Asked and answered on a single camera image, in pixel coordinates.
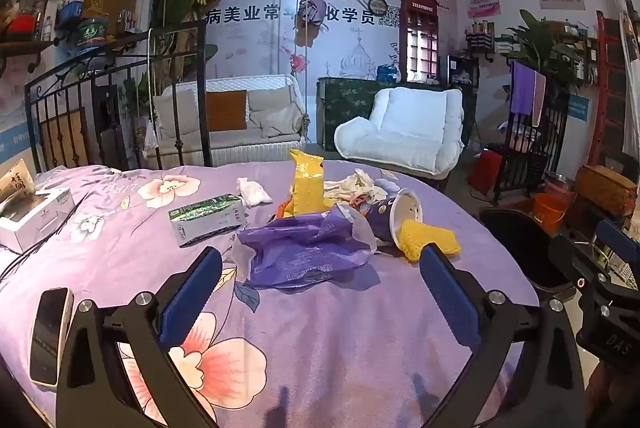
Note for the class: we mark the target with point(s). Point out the green patterned cabinet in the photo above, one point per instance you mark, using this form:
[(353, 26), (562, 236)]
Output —
[(345, 102)]

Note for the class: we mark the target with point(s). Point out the white wicker sofa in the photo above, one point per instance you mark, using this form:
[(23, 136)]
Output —
[(225, 142)]

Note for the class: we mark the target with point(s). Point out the purple plastic bag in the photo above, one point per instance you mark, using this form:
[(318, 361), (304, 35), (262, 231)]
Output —
[(305, 253)]

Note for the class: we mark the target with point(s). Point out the wooden wall shelf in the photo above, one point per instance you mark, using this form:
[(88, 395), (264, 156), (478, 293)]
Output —
[(25, 47)]

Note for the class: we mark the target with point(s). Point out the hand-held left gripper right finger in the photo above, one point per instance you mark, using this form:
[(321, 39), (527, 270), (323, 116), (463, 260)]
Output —
[(447, 293)]

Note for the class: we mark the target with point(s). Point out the crumpled white tissue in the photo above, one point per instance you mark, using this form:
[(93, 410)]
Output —
[(254, 192)]

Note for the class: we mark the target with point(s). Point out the blue instant noodle cup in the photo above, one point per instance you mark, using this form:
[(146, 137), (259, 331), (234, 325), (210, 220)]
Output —
[(392, 220)]

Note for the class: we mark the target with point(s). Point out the black metal railing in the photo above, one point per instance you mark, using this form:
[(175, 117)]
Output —
[(530, 147)]

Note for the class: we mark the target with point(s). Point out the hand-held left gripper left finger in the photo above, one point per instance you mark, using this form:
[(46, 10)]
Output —
[(192, 293)]

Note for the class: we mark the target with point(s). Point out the green and white carton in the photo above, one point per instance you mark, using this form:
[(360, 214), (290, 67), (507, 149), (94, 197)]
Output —
[(207, 220)]

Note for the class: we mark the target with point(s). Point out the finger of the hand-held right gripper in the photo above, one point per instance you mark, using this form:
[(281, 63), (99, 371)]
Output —
[(617, 235), (570, 255)]

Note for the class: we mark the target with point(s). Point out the white cardboard box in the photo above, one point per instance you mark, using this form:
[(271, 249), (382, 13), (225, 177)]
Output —
[(32, 218)]

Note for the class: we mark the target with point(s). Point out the pink basin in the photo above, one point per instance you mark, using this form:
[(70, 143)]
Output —
[(559, 190)]

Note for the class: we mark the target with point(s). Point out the red phone booth cabinet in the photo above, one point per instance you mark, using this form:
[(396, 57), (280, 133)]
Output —
[(421, 37)]

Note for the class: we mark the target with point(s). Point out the beige cushion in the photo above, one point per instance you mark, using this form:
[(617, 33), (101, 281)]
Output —
[(275, 112), (177, 117)]

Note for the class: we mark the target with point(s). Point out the green potted plant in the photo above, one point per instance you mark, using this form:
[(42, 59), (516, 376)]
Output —
[(542, 42)]

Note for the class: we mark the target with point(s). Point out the yellow foam net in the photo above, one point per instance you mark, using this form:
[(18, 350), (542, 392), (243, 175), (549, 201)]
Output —
[(432, 240)]

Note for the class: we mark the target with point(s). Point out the white smartphone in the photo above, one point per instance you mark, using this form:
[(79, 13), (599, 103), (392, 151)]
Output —
[(49, 338)]

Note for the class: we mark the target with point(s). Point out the crumpled white wrapper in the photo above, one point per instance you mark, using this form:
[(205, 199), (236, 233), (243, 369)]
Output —
[(356, 188)]

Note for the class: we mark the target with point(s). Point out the yellow snack bag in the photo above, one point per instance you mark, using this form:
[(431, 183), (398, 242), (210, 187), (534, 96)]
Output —
[(306, 180)]

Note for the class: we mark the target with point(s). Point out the red wooden shelf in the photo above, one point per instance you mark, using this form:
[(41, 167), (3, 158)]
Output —
[(610, 82)]

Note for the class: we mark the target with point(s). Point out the green bucket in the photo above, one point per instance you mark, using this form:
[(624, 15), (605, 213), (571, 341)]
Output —
[(92, 33)]

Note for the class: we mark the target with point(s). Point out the brown paper packet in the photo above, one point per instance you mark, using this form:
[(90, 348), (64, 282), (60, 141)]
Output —
[(15, 188)]

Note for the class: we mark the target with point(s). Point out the pink towel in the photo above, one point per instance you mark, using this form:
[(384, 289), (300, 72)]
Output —
[(539, 100)]

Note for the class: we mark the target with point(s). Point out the purple floral blanket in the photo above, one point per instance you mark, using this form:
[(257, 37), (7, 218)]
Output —
[(310, 338)]

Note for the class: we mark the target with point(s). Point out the white cushioned lounge chair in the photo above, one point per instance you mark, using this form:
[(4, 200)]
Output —
[(400, 132)]

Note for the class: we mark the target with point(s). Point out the black trash bin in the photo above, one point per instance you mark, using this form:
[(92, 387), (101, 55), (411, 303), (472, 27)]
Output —
[(520, 248)]

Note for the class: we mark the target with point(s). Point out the orange cushion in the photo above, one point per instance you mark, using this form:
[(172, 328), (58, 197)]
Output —
[(226, 110)]

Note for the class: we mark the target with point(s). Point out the purple towel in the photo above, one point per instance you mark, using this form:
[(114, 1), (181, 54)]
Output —
[(521, 88)]

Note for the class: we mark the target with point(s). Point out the orange plastic bucket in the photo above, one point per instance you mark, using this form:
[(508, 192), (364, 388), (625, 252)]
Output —
[(549, 210)]

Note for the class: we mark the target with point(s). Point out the patterned cushion stool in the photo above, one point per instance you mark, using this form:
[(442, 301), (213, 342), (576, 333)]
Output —
[(605, 188)]

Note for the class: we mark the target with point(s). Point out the black metal bed headboard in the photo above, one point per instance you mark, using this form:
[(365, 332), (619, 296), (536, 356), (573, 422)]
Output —
[(115, 107)]

